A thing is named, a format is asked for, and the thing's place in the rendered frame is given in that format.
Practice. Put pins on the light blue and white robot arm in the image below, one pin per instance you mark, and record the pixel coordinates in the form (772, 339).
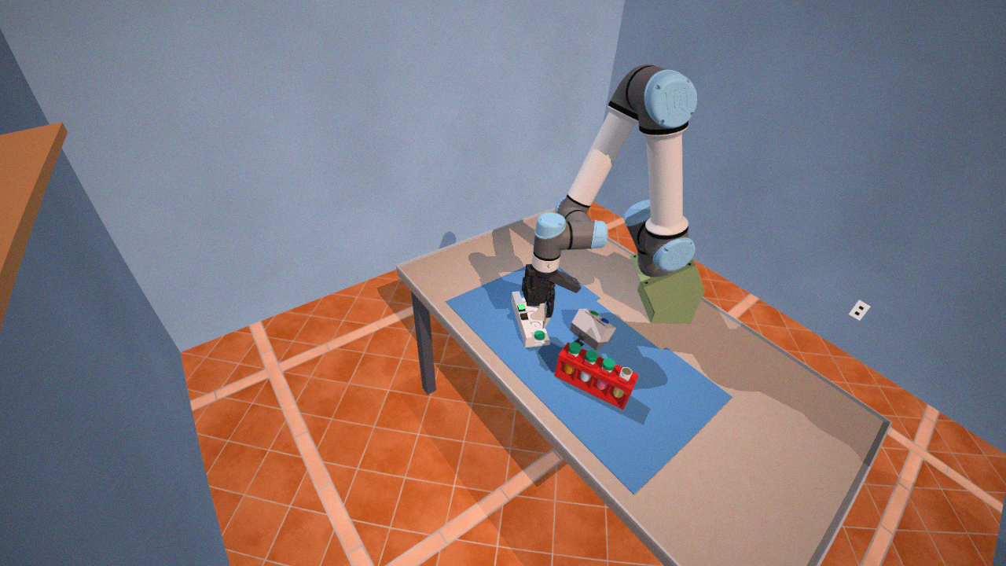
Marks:
(669, 98)

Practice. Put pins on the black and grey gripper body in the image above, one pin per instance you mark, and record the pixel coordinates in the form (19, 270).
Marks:
(537, 289)

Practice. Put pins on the blue flat mat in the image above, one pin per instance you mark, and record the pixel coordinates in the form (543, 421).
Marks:
(670, 401)

